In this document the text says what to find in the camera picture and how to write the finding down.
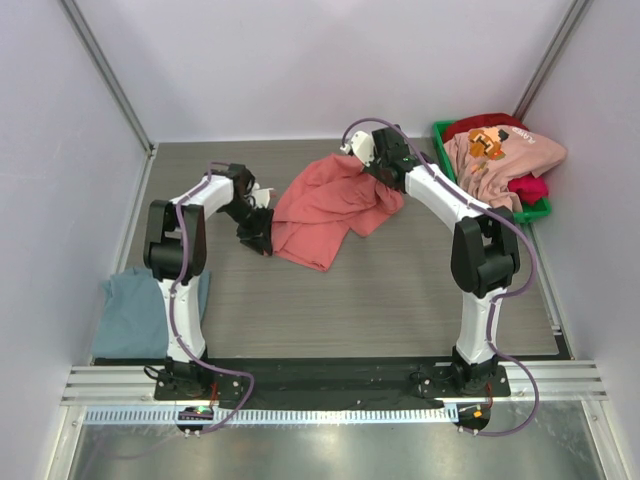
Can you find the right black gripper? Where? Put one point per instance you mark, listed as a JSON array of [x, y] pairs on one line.
[[379, 167]]

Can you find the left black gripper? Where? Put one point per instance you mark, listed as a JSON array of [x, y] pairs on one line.
[[259, 236]]

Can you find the salmon pink t-shirt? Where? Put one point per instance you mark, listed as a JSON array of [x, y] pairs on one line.
[[330, 198]]

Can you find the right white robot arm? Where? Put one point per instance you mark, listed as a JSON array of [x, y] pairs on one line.
[[484, 252]]

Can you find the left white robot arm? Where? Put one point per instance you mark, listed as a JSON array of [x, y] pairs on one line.
[[175, 251]]

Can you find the light pink printed t-shirt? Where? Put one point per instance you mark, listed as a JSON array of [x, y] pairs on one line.
[[484, 160]]

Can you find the red t-shirt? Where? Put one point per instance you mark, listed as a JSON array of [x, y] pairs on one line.
[[529, 188]]

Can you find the green plastic bin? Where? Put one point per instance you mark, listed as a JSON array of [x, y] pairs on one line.
[[530, 213]]

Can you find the folded blue t-shirt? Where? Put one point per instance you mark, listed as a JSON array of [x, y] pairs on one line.
[[141, 320]]

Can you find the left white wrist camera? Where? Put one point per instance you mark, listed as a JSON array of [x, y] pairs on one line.
[[260, 197]]

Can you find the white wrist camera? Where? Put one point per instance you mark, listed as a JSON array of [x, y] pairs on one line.
[[360, 145], [260, 197]]

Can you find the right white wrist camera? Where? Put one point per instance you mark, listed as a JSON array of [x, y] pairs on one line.
[[360, 145]]

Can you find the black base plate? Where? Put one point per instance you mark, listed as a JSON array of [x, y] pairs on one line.
[[296, 383]]

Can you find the slotted cable duct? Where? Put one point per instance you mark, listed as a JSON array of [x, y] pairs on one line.
[[193, 416]]

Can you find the right aluminium corner post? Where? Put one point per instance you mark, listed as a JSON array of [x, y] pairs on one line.
[[568, 26]]

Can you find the aluminium corner post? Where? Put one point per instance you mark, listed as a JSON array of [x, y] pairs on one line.
[[568, 26], [88, 39]]

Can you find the left aluminium corner post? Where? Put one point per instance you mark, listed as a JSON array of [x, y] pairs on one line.
[[88, 39]]

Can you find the aluminium front rail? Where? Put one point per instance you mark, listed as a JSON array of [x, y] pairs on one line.
[[557, 380]]

